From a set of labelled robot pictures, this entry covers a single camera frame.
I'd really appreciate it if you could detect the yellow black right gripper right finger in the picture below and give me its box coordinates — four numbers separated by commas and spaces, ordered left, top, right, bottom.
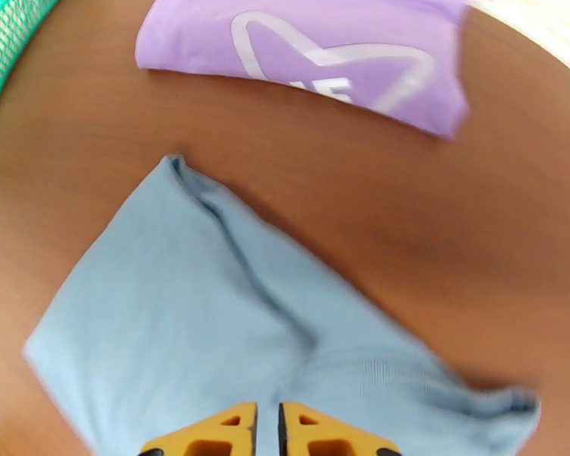
278, 401, 402, 456

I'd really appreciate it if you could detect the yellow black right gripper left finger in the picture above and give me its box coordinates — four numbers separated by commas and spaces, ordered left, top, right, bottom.
140, 402, 258, 456

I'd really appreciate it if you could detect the blue-grey t-shirt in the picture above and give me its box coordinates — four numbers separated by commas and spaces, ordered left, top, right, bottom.
22, 154, 543, 456

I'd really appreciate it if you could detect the purple t-shirt with white print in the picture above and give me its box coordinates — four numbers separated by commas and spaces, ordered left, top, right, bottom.
134, 0, 471, 141

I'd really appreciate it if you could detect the teal plastic mesh basket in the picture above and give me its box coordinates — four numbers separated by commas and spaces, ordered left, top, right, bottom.
0, 0, 63, 135

